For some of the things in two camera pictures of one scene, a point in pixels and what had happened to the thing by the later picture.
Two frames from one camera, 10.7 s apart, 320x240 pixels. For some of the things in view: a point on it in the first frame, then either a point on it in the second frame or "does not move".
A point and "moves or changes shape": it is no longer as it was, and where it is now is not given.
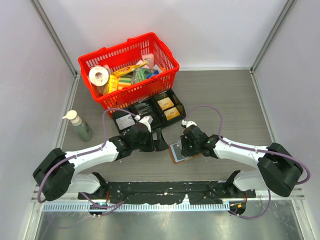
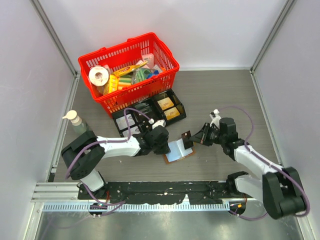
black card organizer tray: [164, 108] does not move
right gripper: [185, 151] to [202, 136]
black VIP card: [176, 151] moves or changes shape
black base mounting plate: [161, 192] does not move
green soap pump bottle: [82, 129] does not move
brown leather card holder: [174, 160] to [178, 151]
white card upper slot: [125, 121] does not move
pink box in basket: [150, 58] does not move
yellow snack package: [112, 85] does not move
